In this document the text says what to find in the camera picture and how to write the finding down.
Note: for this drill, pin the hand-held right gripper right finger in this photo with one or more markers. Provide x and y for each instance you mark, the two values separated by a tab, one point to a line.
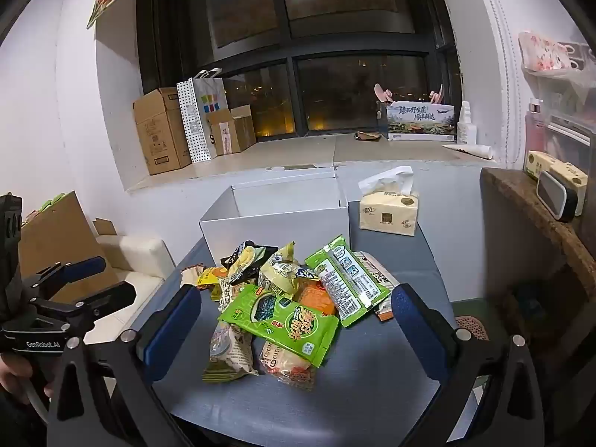
414	335

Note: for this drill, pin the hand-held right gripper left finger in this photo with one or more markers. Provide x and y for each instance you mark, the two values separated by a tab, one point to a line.
172	333

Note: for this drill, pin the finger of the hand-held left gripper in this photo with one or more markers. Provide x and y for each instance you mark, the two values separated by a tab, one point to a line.
116	294
86	265

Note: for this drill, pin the beige snack packet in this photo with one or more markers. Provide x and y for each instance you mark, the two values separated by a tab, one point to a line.
228	351

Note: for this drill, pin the yellow orange snack packet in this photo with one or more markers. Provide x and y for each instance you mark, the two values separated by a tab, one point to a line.
210	278

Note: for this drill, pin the green bottle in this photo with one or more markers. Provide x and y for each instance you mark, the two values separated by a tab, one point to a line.
279	321

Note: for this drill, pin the white foam box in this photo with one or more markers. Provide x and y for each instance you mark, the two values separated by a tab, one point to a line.
288	228

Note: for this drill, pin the person's left hand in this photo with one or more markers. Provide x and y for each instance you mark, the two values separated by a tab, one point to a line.
10	377

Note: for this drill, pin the small orange brown packet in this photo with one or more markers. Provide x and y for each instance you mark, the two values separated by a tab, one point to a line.
385	312

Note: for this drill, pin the brown cardboard box left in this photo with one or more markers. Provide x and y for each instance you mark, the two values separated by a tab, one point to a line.
60	237

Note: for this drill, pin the brown dotted round object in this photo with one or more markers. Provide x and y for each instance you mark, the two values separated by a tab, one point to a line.
471	327

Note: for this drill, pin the small brown snack packet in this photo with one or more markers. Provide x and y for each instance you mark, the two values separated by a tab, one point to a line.
191	274

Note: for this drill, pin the grey-blue table cover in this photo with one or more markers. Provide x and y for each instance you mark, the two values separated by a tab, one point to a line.
372	391

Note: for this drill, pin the white printed snack packet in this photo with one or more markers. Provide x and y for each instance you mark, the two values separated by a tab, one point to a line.
378	274

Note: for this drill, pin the green white long packet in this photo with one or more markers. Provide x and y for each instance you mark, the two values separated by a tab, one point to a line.
347	284

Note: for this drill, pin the black yellow snack packet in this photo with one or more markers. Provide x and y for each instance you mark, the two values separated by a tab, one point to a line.
247	257

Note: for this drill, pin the clear packet with orange print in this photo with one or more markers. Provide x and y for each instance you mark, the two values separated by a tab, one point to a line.
286	365

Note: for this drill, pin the yellow tissue pack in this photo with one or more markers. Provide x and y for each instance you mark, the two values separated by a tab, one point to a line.
389	214

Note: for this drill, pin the yellow-green snack packet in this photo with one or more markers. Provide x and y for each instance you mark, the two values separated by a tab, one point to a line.
279	265

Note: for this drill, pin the large brown cardboard box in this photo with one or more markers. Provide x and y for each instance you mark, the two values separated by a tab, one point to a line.
160	135

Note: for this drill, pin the open cardboard box right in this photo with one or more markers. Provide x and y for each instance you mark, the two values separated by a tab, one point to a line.
521	205

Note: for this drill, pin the white dotted paper bag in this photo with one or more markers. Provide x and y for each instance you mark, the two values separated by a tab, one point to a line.
207	121

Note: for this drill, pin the small cardboard box with label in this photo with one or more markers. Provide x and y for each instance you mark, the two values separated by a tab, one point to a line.
223	135

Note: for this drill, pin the white rolled paper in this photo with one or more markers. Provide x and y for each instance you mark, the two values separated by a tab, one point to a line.
470	151

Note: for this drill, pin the white black oval device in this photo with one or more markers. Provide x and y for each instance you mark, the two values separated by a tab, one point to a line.
554	195

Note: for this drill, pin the brown wrapper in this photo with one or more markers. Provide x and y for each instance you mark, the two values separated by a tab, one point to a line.
366	136

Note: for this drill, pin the small open cardboard box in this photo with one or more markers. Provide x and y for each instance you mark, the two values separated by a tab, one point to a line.
247	128

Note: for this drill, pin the landscape printed box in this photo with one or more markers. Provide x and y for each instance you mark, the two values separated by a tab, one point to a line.
419	121

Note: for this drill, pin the white spray bottle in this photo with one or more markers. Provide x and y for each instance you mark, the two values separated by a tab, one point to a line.
466	125

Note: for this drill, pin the beige printed box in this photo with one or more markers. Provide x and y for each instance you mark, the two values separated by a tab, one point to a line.
565	172

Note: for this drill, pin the pink slipper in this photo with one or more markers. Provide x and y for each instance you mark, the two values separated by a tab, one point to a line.
437	95
384	93

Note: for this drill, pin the pink bottle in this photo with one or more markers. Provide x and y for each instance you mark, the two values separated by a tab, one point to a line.
534	125

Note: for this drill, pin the clear plastic shelf rack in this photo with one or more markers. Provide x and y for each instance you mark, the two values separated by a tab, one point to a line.
572	116

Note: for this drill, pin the pink floral pouch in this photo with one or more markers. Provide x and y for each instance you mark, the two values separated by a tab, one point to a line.
545	51

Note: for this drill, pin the dark window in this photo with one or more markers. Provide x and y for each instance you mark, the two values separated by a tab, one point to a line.
326	32

